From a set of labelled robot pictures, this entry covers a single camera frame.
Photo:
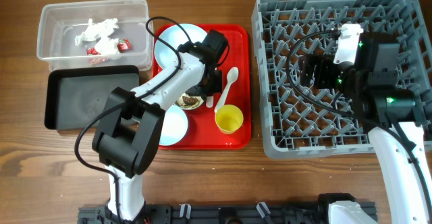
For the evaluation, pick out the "clear plastic waste bin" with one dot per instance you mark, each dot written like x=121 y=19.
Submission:
x=61 y=22

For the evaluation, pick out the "grey dishwasher rack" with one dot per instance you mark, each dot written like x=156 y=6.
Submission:
x=297 y=124

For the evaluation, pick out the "red snack wrapper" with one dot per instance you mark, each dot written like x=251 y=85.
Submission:
x=104 y=46

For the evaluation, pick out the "light blue plate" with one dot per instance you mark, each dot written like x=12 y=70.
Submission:
x=175 y=37

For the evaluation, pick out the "red serving tray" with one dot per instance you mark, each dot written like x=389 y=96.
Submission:
x=203 y=133

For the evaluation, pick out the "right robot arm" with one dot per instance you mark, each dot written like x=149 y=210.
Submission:
x=364 y=69

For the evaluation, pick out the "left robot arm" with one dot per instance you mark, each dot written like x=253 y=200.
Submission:
x=130 y=126

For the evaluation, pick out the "black waste tray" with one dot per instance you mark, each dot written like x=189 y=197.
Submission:
x=75 y=96

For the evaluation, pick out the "white plastic fork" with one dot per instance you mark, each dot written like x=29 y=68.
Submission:
x=209 y=101

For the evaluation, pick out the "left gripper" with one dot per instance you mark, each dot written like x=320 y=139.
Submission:
x=216 y=86

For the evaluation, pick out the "white plastic spoon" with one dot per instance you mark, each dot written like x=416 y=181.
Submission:
x=232 y=76

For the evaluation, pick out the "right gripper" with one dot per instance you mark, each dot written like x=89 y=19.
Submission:
x=324 y=64

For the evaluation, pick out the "white napkin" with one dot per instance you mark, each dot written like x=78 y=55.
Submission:
x=99 y=31

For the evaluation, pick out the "yellow plastic cup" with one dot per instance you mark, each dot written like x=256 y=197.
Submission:
x=229 y=118

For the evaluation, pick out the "light blue bowl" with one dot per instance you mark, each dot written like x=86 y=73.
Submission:
x=175 y=126

